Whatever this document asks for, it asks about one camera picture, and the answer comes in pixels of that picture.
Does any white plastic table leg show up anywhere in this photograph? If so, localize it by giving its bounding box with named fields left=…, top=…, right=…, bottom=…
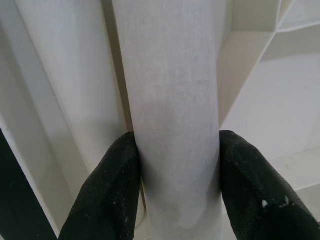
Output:
left=12, top=0, right=147, bottom=226
left=110, top=0, right=224, bottom=240

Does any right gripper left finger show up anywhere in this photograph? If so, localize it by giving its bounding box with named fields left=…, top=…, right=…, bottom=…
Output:
left=57, top=131, right=141, bottom=240

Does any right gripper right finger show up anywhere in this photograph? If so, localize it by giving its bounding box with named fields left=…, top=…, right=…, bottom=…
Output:
left=218, top=129, right=320, bottom=240

